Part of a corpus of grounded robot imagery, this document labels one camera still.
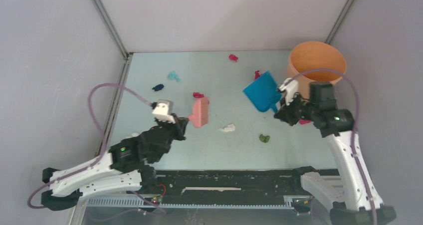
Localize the orange plastic bucket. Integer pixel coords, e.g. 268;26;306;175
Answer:
286;41;347;98

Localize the pink paper scrap near bucket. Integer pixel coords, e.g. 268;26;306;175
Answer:
299;119;312;125

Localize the dark blue paper scrap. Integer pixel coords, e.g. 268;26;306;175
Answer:
152;84;164;92

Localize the pink paper scrap right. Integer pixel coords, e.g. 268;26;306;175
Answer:
254;70;261;80

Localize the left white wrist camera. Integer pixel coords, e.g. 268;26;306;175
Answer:
151;100;176;124

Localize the aluminium frame post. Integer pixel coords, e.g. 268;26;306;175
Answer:
91;0;129;60
324;0;356;44

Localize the purple cable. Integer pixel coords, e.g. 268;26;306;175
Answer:
287;68;379;225
27;83;154;209

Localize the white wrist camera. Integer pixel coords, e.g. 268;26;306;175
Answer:
278;78;299;106
151;100;176;124

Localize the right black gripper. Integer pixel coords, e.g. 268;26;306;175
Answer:
275;91;317;126

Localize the blue plastic dustpan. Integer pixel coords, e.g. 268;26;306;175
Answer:
243;71;282;113

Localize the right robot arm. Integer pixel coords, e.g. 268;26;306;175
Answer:
274;79;397;225

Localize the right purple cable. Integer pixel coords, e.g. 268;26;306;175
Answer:
287;68;379;225

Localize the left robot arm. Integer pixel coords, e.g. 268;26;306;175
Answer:
41;117;189;211

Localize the green paper scrap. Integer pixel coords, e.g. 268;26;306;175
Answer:
259;134;270;143

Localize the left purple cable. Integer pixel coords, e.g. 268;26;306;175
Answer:
27;83;154;209

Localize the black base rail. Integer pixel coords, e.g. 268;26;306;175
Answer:
129;169;325;208

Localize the aluminium frame post left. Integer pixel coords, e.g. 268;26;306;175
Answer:
91;0;129;60

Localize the aluminium frame post right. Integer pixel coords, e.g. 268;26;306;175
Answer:
324;0;356;44

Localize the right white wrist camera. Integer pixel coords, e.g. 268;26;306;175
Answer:
278;78;299;106

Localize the pink paper scrap centre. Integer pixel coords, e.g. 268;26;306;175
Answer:
193;92;205;99

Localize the pink paper scrap far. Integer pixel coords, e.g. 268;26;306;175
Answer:
228;54;238;62

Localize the pink plastic brush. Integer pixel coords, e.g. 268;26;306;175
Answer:
188;97;209;128

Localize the cyan paper scrap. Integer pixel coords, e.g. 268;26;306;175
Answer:
167;71;181;82

